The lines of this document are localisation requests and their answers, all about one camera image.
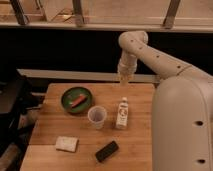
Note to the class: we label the dark equipment at left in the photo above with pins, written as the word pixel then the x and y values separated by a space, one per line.
pixel 15 99

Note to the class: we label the grey metal shelf rail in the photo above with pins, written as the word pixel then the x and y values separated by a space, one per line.
pixel 86 76

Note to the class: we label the orange carrot piece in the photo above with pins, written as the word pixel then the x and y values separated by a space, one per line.
pixel 78 100

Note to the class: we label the white plastic bottle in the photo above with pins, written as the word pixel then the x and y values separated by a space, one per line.
pixel 122 114

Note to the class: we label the clear plastic cup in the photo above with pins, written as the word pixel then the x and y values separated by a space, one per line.
pixel 97 116

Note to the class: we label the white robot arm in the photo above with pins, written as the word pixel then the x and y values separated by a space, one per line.
pixel 182 106

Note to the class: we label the beige sponge block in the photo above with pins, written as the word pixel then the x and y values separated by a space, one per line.
pixel 66 143

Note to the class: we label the black rectangular remote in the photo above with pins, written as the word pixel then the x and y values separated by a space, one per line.
pixel 106 151

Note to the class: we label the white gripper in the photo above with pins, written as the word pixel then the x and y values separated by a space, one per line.
pixel 126 68

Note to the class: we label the green round plate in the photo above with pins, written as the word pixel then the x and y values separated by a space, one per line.
pixel 73 93

